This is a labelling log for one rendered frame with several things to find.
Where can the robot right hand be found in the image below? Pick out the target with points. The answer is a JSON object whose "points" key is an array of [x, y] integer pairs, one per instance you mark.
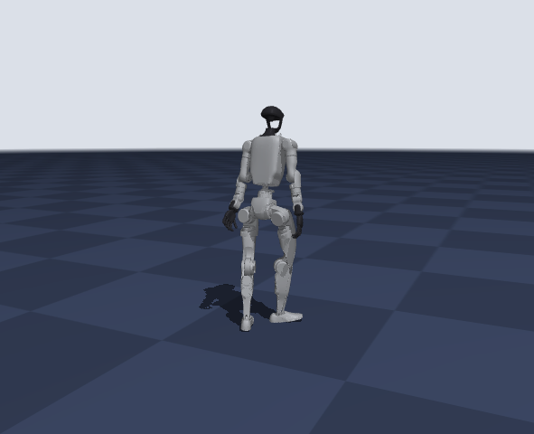
{"points": [[299, 221]]}

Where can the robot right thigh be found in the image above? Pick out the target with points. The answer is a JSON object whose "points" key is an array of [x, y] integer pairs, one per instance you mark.
{"points": [[283, 218]]}

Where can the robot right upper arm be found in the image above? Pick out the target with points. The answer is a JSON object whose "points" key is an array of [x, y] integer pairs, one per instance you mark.
{"points": [[290, 146]]}

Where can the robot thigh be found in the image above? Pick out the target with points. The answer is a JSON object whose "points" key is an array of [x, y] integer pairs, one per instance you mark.
{"points": [[283, 218], [249, 232]]}

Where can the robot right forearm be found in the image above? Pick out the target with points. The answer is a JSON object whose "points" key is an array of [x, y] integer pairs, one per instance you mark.
{"points": [[296, 194]]}

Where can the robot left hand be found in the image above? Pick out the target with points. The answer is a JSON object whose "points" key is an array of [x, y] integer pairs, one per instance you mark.
{"points": [[230, 216]]}

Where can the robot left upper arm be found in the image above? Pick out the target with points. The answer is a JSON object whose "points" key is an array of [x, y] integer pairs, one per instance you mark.
{"points": [[244, 174]]}

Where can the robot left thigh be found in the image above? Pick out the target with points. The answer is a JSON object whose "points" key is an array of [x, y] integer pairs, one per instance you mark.
{"points": [[249, 232]]}

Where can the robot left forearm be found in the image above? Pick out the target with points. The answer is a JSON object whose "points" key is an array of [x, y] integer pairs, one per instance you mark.
{"points": [[239, 193]]}

